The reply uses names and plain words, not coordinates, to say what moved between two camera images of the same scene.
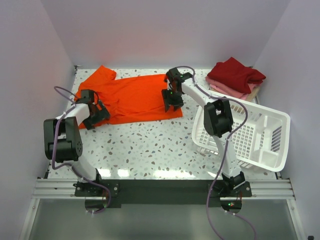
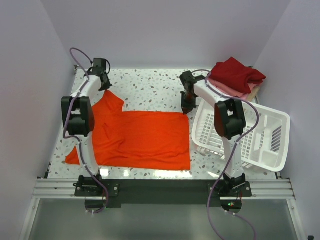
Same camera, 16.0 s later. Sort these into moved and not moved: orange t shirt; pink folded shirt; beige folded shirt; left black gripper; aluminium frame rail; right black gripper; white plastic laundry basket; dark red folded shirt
Moved: right black gripper; orange t shirt; left black gripper
Not moved: aluminium frame rail; pink folded shirt; white plastic laundry basket; dark red folded shirt; beige folded shirt
